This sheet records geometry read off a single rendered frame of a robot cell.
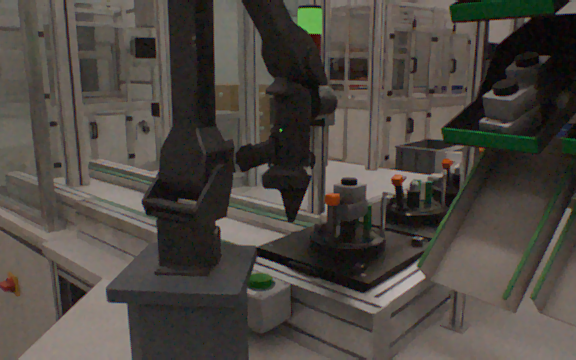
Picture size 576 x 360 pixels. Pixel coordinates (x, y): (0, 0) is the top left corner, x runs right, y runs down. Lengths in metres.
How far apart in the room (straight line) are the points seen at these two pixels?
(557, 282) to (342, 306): 0.28
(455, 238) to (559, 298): 0.16
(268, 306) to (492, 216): 0.35
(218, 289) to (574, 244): 0.47
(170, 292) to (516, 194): 0.51
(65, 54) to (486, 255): 1.35
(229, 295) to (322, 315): 0.27
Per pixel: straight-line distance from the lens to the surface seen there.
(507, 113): 0.66
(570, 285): 0.71
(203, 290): 0.53
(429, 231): 1.02
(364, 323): 0.72
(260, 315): 0.75
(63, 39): 1.69
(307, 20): 1.05
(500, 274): 0.72
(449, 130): 0.69
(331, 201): 0.84
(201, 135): 0.55
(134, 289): 0.55
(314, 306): 0.77
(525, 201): 0.77
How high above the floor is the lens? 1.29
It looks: 13 degrees down
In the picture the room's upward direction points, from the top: straight up
